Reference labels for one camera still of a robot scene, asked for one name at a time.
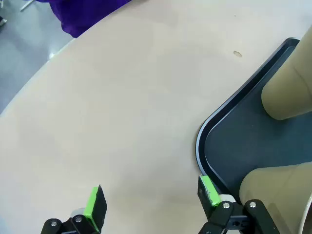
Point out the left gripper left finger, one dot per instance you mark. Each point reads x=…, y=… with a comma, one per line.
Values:
x=96, y=209

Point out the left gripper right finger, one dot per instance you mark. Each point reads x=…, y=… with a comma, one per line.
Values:
x=209, y=195

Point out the brown paper cup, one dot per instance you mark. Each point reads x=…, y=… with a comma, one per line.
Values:
x=287, y=85
x=275, y=190

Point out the black plastic tray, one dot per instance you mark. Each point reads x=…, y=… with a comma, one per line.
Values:
x=243, y=146

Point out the person in purple hoodie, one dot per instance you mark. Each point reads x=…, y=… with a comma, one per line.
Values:
x=80, y=14

